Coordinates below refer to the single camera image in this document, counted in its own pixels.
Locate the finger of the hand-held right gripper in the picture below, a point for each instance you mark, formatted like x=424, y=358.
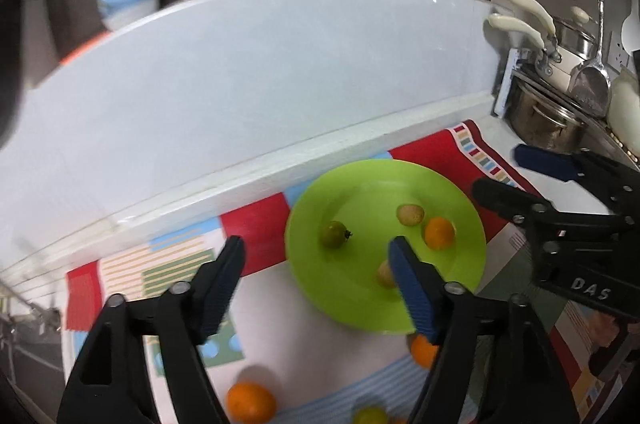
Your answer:
x=542, y=158
x=505, y=199

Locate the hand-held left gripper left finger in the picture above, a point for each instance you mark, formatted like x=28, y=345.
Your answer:
x=222, y=294

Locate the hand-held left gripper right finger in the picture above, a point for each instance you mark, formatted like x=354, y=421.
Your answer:
x=415, y=289

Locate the small tan round fruit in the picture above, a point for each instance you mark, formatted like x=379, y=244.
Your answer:
x=385, y=275
x=411, y=215

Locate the green plate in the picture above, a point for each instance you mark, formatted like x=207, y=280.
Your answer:
x=360, y=199

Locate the green apple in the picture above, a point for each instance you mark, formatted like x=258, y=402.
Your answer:
x=370, y=416

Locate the person's right hand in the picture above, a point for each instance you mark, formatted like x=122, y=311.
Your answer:
x=605, y=329

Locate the large steel pot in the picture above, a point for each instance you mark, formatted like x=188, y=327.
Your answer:
x=542, y=118

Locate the colourful patterned cloth mat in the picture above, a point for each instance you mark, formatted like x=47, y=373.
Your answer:
x=270, y=304

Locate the white shelf rack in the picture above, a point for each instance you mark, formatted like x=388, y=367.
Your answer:
x=502, y=96

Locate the steel spatula hanging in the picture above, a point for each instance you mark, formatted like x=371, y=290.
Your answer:
x=591, y=86

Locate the small green tomato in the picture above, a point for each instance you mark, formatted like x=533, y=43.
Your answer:
x=334, y=235

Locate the white ceramic pot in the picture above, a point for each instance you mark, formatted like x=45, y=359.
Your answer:
x=626, y=103

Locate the steel sink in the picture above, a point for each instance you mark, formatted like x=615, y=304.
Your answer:
x=35, y=364

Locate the white wall outlet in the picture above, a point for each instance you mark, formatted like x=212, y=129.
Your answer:
x=619, y=49

